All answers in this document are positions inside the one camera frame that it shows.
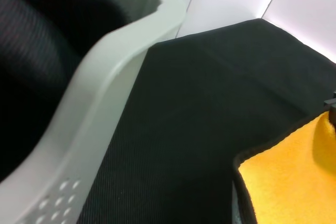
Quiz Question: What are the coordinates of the yellow and grey towel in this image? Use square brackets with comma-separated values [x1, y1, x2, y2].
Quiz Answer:
[232, 110, 336, 224]

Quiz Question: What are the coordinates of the black cloth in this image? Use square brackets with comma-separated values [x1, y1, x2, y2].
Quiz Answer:
[0, 0, 162, 183]

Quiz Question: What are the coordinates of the grey perforated storage basket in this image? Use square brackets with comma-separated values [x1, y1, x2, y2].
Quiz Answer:
[0, 0, 188, 224]

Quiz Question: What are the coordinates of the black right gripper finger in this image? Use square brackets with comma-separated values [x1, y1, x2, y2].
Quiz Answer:
[324, 91, 336, 125]

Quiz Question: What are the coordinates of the black tablecloth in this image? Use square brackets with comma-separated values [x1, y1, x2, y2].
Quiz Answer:
[76, 18, 336, 224]

